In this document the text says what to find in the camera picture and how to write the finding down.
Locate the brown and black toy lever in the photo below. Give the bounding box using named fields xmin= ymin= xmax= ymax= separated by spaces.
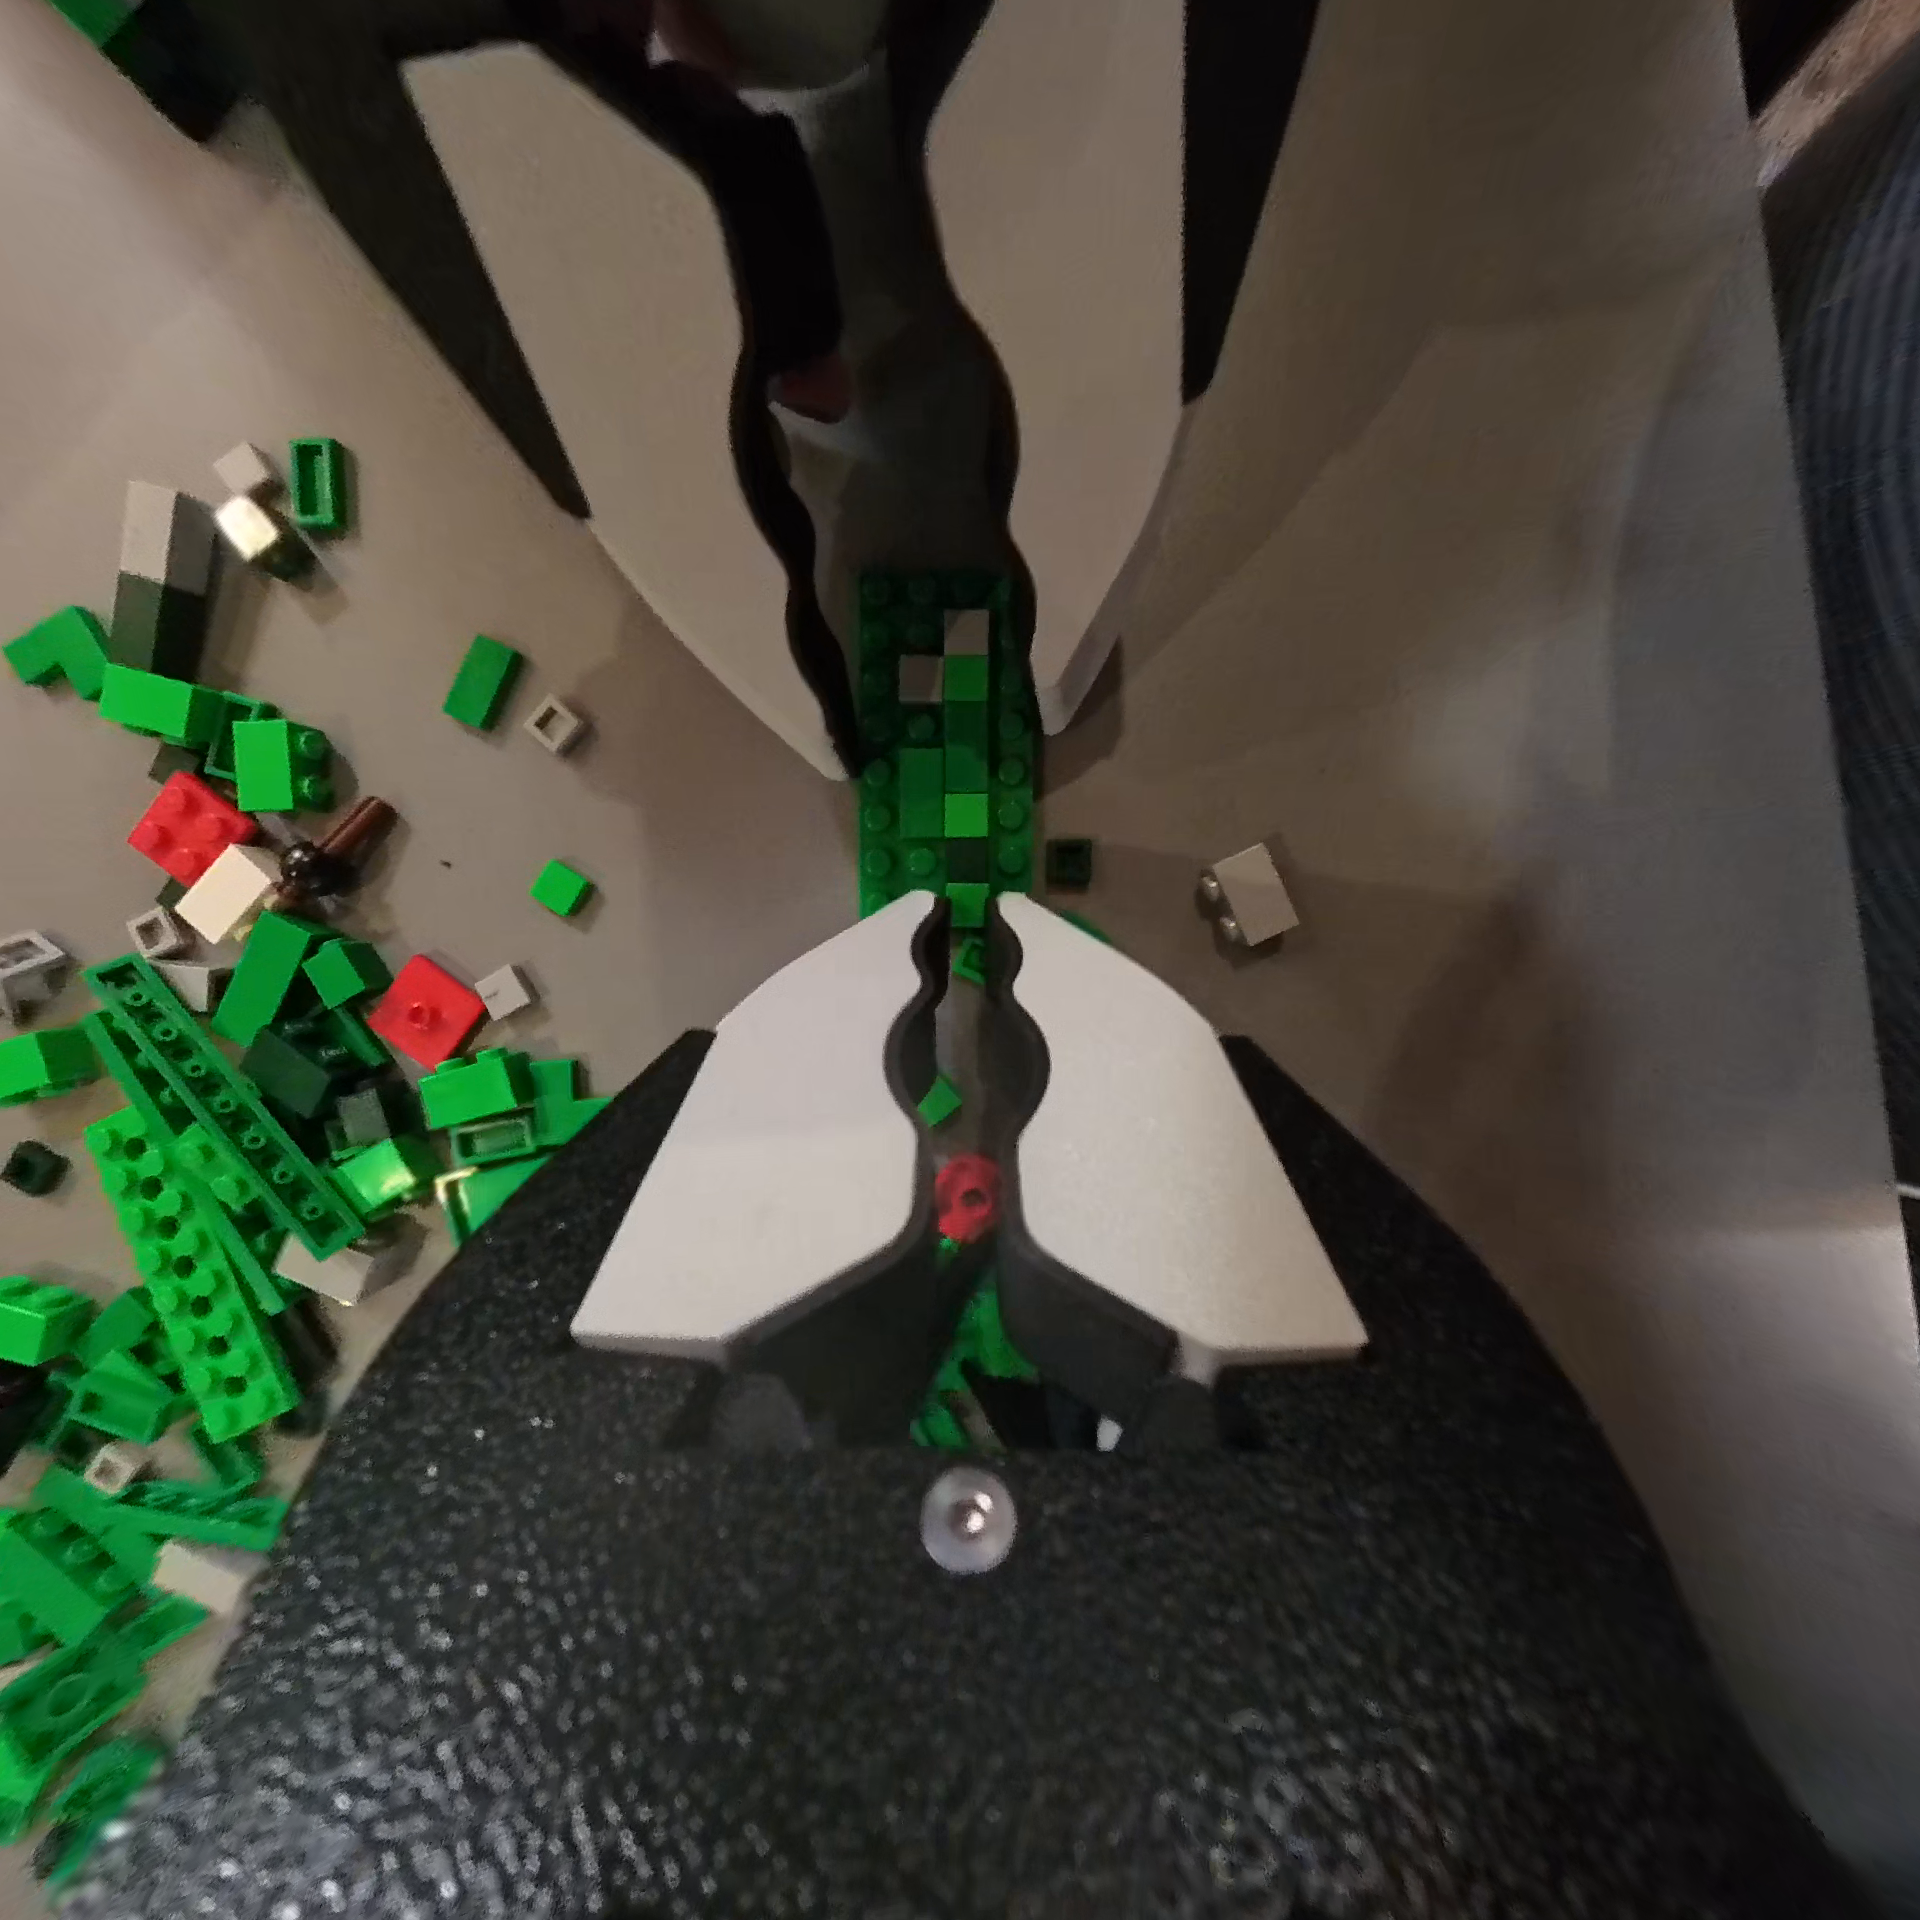
xmin=273 ymin=794 xmax=400 ymax=904

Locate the green checkered brick assembly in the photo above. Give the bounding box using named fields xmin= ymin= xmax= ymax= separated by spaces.
xmin=852 ymin=565 xmax=1115 ymax=991

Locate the pile of green toy bricks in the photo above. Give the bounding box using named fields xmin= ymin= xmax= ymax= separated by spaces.
xmin=0 ymin=434 xmax=620 ymax=1892

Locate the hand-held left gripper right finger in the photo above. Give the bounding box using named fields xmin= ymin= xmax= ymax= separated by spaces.
xmin=989 ymin=896 xmax=1371 ymax=1372

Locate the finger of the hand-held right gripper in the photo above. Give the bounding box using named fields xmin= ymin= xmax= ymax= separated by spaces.
xmin=400 ymin=41 xmax=869 ymax=783
xmin=918 ymin=0 xmax=1205 ymax=740

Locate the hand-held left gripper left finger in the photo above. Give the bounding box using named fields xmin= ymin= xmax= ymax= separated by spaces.
xmin=568 ymin=892 xmax=951 ymax=1364

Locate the red square toy brick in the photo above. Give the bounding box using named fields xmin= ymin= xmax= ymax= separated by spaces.
xmin=366 ymin=952 xmax=491 ymax=1071

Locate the long green holed plate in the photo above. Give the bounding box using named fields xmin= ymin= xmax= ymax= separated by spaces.
xmin=83 ymin=1101 xmax=311 ymax=1445

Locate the grey studded toy brick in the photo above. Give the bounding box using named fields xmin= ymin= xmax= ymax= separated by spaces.
xmin=1198 ymin=841 xmax=1305 ymax=950

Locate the red studded toy brick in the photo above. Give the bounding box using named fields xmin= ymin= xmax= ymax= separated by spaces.
xmin=126 ymin=769 xmax=260 ymax=884

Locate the white toy brick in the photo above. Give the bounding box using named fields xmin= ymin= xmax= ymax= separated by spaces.
xmin=173 ymin=842 xmax=288 ymax=946

